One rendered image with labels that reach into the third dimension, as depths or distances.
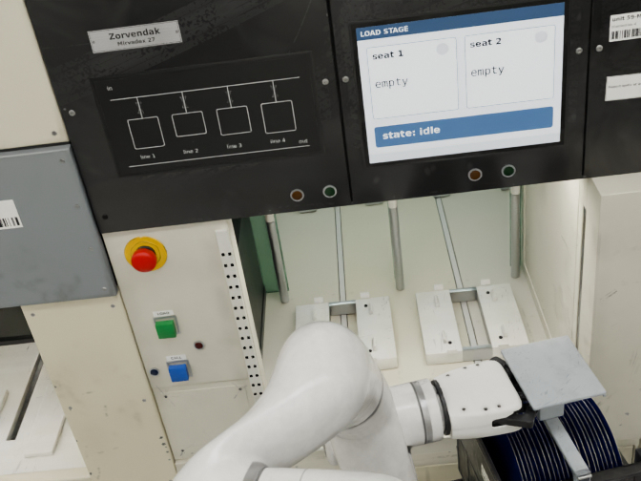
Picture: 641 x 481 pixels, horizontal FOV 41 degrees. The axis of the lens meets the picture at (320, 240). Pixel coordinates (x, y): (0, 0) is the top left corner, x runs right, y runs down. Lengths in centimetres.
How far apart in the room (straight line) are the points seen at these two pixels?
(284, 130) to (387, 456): 50
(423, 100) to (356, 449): 51
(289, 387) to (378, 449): 30
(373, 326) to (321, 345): 109
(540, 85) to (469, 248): 91
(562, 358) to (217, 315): 57
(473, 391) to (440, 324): 69
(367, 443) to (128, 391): 68
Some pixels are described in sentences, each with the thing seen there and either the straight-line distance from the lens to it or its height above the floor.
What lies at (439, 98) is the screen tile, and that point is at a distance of 126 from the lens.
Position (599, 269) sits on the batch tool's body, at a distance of 141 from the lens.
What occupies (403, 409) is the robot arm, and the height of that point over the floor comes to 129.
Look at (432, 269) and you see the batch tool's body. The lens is 207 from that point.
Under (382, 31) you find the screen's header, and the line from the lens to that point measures 121.
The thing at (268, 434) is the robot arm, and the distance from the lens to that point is 75.
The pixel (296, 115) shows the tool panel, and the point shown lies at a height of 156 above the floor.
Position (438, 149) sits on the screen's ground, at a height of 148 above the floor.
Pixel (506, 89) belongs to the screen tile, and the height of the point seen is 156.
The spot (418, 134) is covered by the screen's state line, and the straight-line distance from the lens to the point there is 128.
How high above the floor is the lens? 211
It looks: 34 degrees down
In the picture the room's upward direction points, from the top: 9 degrees counter-clockwise
